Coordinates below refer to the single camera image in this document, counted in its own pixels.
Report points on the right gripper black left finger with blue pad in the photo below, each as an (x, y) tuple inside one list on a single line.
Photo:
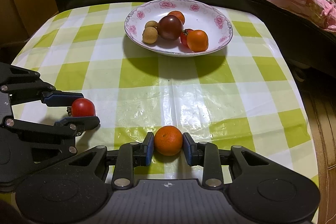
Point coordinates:
[(126, 158)]

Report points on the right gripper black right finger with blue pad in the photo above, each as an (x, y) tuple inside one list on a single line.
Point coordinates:
[(208, 156)]

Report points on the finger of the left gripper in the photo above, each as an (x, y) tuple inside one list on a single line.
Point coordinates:
[(24, 85), (63, 125)]

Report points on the red cherry tomato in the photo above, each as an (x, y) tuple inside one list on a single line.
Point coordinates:
[(81, 107)]

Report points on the orange tangerine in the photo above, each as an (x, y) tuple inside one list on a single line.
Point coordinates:
[(168, 141)]

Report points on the green checkered tablecloth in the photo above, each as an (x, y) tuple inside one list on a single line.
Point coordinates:
[(241, 98)]

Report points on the orange tangerine front plate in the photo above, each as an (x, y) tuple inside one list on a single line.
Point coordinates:
[(197, 41)]

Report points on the orange tangerine plate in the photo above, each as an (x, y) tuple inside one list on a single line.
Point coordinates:
[(197, 41), (179, 15)]

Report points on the brown longan front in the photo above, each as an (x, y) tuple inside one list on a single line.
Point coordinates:
[(149, 35)]

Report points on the brown longan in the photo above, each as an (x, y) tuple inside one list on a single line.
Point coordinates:
[(149, 35), (151, 24)]

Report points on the red tomato in plate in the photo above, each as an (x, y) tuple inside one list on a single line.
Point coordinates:
[(183, 36)]

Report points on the dark purple tomato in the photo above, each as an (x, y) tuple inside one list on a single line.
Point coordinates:
[(169, 27)]

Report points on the brown longan back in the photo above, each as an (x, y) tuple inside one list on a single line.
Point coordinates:
[(151, 24)]

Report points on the white floral plate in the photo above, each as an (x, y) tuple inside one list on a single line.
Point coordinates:
[(198, 16)]

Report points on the orange tangerine back plate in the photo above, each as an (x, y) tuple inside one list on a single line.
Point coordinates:
[(179, 15)]

